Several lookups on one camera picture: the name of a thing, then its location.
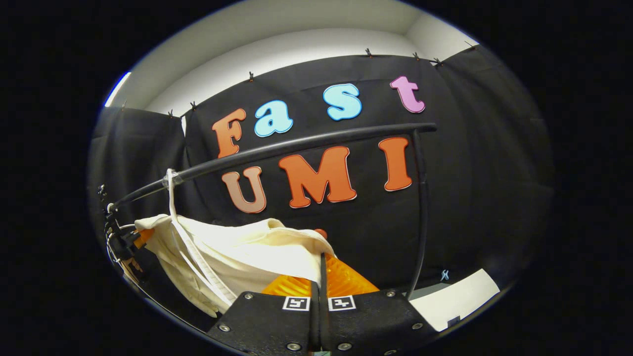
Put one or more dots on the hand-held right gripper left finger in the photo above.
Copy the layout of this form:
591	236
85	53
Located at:
267	321

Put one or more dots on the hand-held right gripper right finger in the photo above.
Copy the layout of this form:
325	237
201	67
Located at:
376	321

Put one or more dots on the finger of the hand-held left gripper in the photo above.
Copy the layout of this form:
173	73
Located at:
142	238

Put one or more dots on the cream shirt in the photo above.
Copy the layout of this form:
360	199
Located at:
237	252

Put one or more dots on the white hanger with hook wrap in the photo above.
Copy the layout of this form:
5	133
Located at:
171	198

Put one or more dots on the light blue clip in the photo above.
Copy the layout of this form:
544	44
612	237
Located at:
445	275

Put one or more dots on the white floor board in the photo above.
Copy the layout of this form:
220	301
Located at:
460	299

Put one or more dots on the black backdrop cloth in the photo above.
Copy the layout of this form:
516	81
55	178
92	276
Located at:
484	198

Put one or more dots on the row of small backdrop clips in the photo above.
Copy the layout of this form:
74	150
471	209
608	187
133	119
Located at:
368	52

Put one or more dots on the black clothes rail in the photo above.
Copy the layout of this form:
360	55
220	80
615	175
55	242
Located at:
296	143

